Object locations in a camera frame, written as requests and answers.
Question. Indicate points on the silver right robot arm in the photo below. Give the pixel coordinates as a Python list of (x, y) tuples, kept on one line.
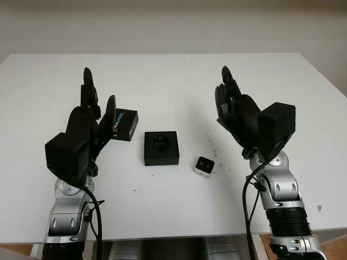
[(284, 187)]

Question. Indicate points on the small silver camera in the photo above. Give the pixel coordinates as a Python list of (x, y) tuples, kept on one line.
[(204, 168)]

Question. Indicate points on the black camera box base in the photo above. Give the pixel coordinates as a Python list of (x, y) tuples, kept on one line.
[(162, 159)]

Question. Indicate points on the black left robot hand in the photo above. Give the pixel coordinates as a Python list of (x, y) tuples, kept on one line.
[(80, 122)]

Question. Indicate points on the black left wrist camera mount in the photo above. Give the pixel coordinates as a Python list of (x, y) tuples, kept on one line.
[(65, 157)]

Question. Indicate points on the black box lid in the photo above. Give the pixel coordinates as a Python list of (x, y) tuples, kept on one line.
[(127, 122)]

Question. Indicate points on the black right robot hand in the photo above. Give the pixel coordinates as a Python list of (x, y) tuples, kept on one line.
[(245, 119)]

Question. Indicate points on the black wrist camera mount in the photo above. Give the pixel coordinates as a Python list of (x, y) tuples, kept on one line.
[(279, 122), (65, 157)]

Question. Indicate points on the dark robot waist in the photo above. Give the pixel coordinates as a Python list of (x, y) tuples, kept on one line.
[(172, 250)]

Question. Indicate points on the grey robot thigh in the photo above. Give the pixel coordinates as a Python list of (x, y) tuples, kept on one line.
[(222, 249)]

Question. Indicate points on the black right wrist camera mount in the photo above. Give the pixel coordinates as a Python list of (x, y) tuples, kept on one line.
[(279, 122)]

